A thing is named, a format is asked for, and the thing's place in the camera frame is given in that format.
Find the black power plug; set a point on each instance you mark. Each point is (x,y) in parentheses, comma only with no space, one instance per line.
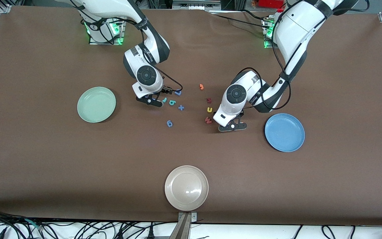
(150,234)

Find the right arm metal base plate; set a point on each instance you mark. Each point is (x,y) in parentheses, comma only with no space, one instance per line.
(95,42)

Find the blue foam letter a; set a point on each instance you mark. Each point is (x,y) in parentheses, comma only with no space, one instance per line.
(168,124)

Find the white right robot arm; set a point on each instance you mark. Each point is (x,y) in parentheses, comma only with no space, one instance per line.
(131,10)

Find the blue foam letter D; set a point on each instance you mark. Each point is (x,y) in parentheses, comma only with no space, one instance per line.
(177,94)

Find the red box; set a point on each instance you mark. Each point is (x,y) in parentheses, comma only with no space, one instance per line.
(270,3)

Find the aluminium frame bar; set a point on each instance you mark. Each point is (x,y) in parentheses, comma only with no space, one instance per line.
(194,5)

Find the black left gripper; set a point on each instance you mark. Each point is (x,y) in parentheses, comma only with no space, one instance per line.
(241,114)

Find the pink foam letter w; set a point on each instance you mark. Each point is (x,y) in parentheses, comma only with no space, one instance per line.
(207,120)

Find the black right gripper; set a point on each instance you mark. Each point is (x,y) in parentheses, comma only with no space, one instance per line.
(165,90)

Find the aluminium camera mount post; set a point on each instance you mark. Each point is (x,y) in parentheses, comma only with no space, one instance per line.
(183,229)

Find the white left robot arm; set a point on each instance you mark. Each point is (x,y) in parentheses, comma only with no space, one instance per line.
(297,30)

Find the brown table cover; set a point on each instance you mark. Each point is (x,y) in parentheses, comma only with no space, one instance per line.
(191,149)

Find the blue plate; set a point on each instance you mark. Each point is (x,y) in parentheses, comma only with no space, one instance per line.
(284,132)

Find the beige plate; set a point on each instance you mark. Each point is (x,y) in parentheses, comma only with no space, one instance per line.
(186,187)

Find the pale green plate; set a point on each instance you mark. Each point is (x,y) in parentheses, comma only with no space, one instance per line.
(96,104)

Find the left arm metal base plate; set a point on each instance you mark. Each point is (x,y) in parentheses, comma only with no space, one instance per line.
(266,46)

